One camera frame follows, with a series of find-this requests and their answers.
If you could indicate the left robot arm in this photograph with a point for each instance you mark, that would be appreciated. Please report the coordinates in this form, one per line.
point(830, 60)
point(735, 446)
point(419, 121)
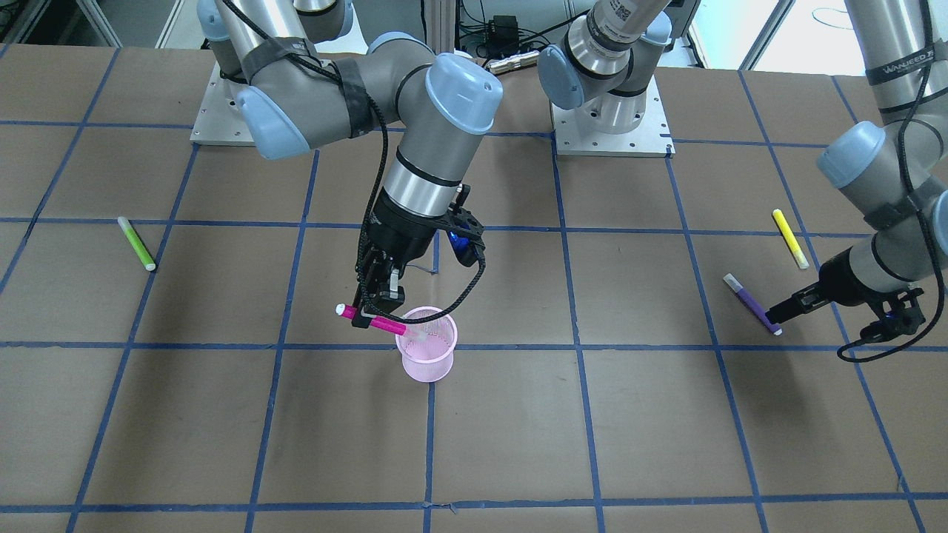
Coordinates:
point(884, 171)

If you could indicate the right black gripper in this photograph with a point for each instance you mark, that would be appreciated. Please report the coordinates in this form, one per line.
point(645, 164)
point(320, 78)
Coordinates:
point(398, 235)

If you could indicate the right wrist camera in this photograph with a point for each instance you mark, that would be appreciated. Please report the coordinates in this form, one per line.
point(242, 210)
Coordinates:
point(466, 232)

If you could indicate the pink mesh cup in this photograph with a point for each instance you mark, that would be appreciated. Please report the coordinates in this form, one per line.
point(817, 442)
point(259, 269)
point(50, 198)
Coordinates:
point(430, 358)

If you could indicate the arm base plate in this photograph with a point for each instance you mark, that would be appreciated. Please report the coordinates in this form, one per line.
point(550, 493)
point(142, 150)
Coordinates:
point(237, 111)
point(615, 126)

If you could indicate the pink marker pen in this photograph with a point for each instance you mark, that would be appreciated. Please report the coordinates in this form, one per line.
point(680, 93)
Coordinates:
point(385, 324)

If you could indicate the purple marker pen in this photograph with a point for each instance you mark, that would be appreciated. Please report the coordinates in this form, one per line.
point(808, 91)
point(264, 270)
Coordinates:
point(744, 295)

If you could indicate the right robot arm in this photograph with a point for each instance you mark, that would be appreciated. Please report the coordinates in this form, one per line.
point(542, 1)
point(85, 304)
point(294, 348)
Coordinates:
point(432, 110)

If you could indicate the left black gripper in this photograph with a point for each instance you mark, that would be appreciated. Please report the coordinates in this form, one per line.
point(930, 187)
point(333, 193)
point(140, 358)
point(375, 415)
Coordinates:
point(841, 278)

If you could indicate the green marker pen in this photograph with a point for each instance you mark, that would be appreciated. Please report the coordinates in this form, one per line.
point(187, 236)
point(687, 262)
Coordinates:
point(137, 244)

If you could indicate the yellow marker pen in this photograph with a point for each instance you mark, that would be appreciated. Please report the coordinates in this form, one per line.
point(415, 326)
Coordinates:
point(790, 239)

